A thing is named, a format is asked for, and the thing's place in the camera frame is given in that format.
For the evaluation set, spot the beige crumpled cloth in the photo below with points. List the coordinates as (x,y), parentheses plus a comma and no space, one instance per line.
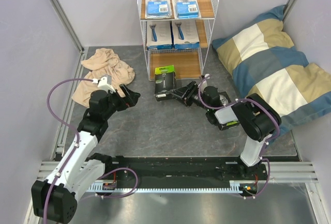
(103,62)

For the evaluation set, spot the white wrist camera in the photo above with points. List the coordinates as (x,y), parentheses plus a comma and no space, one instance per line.
(104,83)
(205,77)

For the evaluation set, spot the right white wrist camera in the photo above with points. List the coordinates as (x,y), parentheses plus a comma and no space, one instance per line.
(205,77)

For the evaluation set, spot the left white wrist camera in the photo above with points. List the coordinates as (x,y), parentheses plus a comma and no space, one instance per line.
(104,83)

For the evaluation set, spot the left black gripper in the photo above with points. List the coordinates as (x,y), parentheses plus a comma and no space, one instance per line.
(130,100)

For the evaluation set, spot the light blue slotted cable duct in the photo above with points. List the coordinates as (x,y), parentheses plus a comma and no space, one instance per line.
(231,188)

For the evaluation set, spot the aluminium frame rail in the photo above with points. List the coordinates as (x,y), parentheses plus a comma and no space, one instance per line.
(67,25)

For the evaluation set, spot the black green razor box portrait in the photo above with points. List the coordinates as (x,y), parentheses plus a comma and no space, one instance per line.
(225,116)

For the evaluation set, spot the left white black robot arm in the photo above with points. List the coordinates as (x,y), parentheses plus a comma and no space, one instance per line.
(56,198)

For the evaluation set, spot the blue Gillette razor blister pack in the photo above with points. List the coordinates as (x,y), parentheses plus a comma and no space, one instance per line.
(158,9)

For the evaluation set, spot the Gillette razor white card pack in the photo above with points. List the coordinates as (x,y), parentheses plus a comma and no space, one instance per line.
(186,9)

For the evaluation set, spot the Harry's razor box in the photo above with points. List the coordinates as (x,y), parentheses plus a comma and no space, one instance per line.
(158,35)
(185,35)

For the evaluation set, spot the blue beige checkered pillow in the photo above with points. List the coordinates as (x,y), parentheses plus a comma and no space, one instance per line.
(262,59)

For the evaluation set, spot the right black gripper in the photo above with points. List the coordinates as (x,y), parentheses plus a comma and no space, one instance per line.
(182,92)

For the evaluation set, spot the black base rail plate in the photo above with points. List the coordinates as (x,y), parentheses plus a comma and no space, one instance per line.
(179,171)

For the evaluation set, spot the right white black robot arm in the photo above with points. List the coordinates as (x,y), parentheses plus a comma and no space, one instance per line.
(258,119)

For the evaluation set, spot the black green Gillette razor box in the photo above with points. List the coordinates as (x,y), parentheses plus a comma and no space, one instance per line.
(165,82)

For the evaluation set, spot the white wire wooden shelf unit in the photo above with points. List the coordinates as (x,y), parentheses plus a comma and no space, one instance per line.
(188,63)

